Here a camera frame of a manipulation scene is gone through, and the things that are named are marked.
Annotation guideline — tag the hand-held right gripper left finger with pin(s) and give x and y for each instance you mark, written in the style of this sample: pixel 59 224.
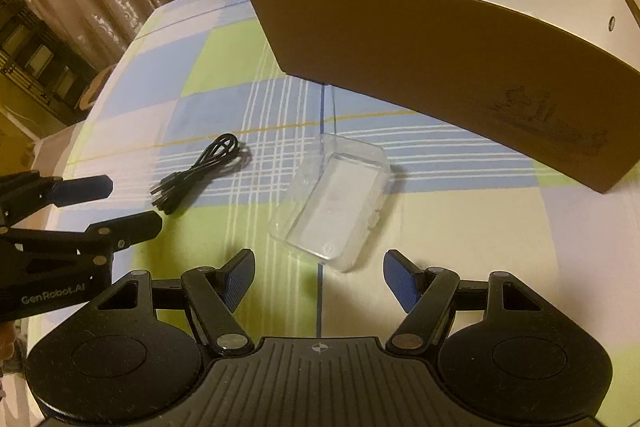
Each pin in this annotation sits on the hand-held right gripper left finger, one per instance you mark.
pixel 240 278

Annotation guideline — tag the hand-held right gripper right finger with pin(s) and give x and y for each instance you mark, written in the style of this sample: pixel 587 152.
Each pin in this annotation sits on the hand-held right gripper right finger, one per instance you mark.
pixel 400 280

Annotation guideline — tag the brown cardboard box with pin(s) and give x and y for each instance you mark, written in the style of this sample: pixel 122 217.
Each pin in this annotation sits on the brown cardboard box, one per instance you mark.
pixel 400 32

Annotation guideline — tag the clear plastic box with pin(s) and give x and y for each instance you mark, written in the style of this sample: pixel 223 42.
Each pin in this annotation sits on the clear plastic box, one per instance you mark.
pixel 340 187

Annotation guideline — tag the person's left hand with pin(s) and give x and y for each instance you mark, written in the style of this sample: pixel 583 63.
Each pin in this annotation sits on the person's left hand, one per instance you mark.
pixel 6 342

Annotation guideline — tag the dark wooden shelf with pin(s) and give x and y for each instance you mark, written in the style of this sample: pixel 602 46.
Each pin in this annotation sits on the dark wooden shelf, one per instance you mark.
pixel 35 57

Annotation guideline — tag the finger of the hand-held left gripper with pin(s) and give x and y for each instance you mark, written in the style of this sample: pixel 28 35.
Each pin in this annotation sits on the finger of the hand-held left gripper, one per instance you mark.
pixel 82 188
pixel 135 227

